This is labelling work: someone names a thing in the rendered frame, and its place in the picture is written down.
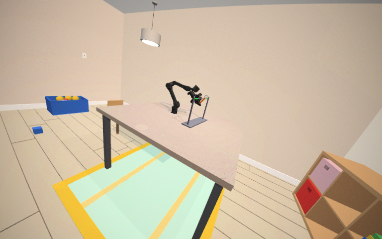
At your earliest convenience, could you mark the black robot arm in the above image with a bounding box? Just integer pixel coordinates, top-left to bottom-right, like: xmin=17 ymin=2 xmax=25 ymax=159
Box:
xmin=166 ymin=81 xmax=202 ymax=114

